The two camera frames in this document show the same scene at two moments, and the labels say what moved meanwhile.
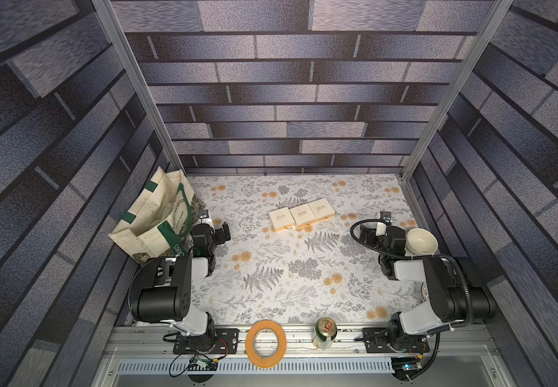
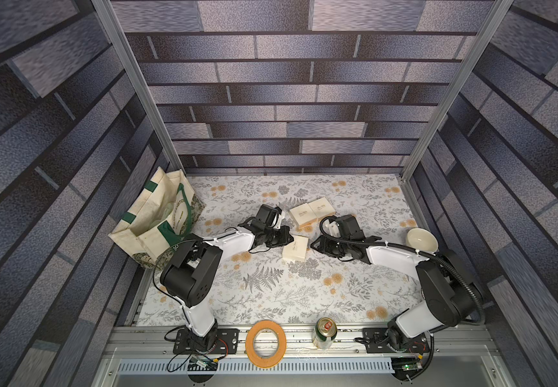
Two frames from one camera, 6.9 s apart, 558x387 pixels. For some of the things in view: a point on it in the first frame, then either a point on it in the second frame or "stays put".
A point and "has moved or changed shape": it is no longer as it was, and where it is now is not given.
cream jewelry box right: [322, 209] stays put
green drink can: [326, 330] stays put
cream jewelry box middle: [303, 215] stays put
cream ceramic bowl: [422, 242] stays put
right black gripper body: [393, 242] → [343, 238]
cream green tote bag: [160, 225] stays put
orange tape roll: [273, 360] stays put
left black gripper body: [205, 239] → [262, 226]
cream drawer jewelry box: [281, 219] has moved or changed shape
